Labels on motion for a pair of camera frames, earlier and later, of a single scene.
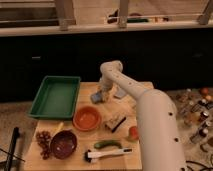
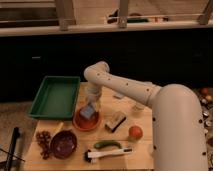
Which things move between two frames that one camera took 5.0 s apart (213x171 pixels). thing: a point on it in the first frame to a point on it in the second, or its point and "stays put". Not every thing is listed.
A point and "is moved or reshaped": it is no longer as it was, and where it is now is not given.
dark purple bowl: [63, 144] stays put
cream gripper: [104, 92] to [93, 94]
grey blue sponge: [119, 92] stays put
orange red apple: [133, 132] stays put
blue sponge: [96, 97] is moved or reshaped
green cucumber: [107, 143] stays put
